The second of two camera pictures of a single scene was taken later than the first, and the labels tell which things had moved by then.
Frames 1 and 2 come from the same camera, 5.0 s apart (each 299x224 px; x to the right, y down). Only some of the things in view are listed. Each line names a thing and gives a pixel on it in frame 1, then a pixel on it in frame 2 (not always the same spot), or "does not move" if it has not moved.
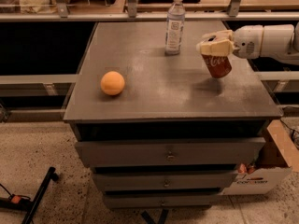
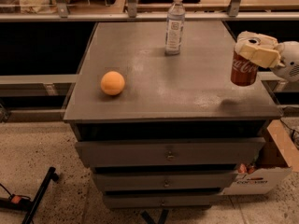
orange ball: x=112 y=82 does not move
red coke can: x=219 y=66 to x=243 y=71
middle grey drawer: x=203 y=180 does not move
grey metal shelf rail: x=146 y=17 does not move
